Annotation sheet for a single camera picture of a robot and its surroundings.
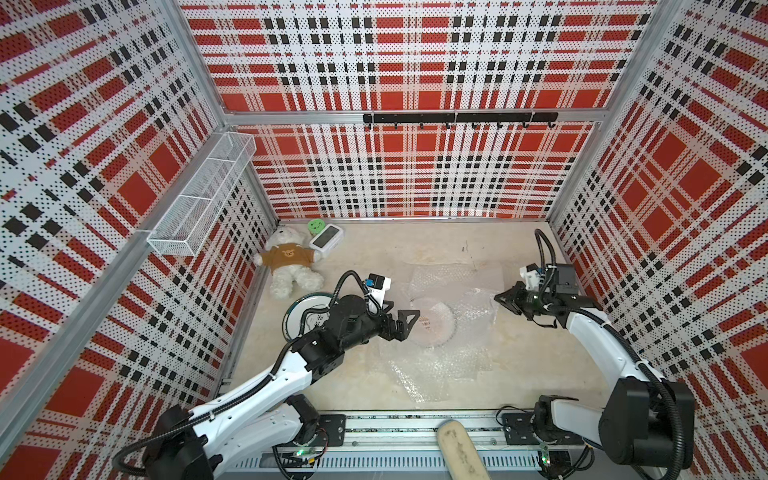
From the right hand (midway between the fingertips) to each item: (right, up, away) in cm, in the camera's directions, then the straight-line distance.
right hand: (497, 297), depth 83 cm
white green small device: (-55, +17, +27) cm, 64 cm away
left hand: (-25, -1, -9) cm, 27 cm away
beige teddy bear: (-65, +10, +17) cm, 68 cm away
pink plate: (-18, -7, -1) cm, 19 cm away
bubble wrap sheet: (-19, -21, -1) cm, 29 cm away
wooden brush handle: (-14, -33, -17) cm, 40 cm away
